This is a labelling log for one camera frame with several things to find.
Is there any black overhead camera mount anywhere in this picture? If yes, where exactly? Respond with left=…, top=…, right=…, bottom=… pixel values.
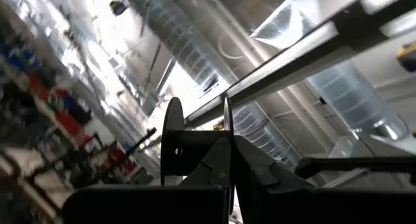
left=294, top=155, right=416, bottom=186

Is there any yellow black ceiling device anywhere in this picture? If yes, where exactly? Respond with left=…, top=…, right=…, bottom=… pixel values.
left=395, top=41, right=416, bottom=73
left=109, top=0, right=128, bottom=16

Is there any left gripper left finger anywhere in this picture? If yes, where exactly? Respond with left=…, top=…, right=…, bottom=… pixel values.
left=62, top=136, right=233, bottom=224

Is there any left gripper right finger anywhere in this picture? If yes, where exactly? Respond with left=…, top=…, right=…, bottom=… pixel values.
left=233, top=134, right=416, bottom=224

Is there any storage shelf with coloured bins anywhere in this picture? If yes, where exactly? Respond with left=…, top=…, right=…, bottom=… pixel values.
left=0, top=9, right=157, bottom=224

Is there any silver ventilation duct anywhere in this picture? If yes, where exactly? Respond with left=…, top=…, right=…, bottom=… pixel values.
left=123, top=0, right=300, bottom=168
left=307, top=60, right=409, bottom=140

